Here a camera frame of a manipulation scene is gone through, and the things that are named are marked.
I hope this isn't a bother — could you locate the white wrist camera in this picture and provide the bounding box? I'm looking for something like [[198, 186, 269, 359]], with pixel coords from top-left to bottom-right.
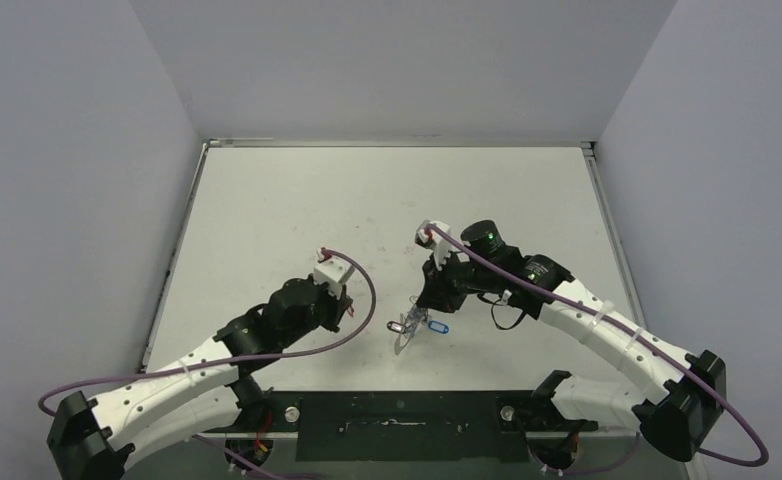
[[312, 248, 355, 286], [414, 220, 455, 271]]

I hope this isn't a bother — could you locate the purple cable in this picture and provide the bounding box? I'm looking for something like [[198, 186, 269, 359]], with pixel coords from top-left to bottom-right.
[[37, 248, 378, 480], [424, 223, 771, 477]]

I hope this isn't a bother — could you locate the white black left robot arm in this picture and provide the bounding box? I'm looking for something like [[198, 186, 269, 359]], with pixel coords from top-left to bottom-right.
[[47, 274, 352, 479]]

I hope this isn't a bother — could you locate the silver metal key plate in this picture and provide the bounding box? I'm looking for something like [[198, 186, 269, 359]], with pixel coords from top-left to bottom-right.
[[394, 297, 430, 356]]

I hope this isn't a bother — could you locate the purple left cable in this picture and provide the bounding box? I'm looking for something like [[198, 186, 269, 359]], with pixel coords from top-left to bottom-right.
[[37, 248, 378, 480]]

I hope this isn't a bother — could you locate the blue white key tag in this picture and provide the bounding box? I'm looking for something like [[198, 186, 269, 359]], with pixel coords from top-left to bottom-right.
[[427, 320, 449, 335]]

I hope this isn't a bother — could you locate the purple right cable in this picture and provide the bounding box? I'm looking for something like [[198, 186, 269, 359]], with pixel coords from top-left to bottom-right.
[[424, 223, 771, 477]]

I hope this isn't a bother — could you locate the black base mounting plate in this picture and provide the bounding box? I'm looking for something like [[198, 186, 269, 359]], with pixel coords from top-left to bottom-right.
[[224, 390, 598, 463]]

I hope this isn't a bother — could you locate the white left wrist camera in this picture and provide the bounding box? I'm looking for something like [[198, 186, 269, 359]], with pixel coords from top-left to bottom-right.
[[312, 248, 355, 286]]

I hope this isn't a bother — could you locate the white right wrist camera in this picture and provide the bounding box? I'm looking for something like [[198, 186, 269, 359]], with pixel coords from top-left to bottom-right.
[[414, 220, 455, 271]]

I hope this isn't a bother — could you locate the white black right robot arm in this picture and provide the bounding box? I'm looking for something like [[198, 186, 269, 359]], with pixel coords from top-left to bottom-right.
[[415, 220, 726, 462]]

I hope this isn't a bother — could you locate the black key tag white label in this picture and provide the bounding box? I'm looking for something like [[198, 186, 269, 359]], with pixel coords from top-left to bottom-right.
[[387, 321, 406, 334]]

